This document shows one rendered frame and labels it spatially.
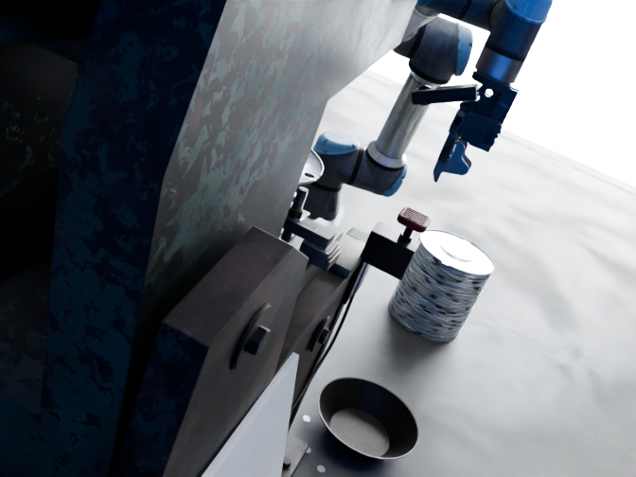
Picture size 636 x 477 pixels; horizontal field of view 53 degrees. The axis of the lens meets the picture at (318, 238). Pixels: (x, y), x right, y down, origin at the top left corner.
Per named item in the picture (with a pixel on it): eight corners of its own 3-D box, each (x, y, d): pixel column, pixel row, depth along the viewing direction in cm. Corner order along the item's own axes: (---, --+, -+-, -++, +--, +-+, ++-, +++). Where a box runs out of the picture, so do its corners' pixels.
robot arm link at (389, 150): (345, 167, 190) (423, 0, 153) (392, 183, 192) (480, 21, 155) (343, 193, 181) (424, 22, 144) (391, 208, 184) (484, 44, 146)
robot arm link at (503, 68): (481, 46, 106) (486, 44, 113) (468, 73, 108) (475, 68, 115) (523, 64, 105) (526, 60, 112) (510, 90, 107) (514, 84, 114)
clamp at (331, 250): (255, 216, 113) (272, 165, 109) (338, 258, 110) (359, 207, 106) (238, 227, 108) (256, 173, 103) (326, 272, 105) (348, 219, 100)
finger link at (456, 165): (455, 196, 117) (478, 151, 113) (426, 183, 118) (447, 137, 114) (458, 192, 119) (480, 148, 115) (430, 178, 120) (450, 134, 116)
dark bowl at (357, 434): (330, 379, 195) (338, 362, 192) (419, 427, 189) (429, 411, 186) (292, 438, 168) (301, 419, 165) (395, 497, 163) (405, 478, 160)
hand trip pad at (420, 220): (391, 236, 131) (405, 203, 128) (417, 248, 130) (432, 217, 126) (382, 247, 125) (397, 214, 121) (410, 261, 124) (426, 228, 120)
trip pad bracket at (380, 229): (346, 291, 138) (379, 216, 130) (386, 312, 137) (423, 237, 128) (338, 304, 133) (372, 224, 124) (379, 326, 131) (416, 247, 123)
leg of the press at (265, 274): (267, 431, 168) (397, 117, 128) (305, 452, 166) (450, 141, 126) (-12, 833, 87) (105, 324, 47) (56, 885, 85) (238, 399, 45)
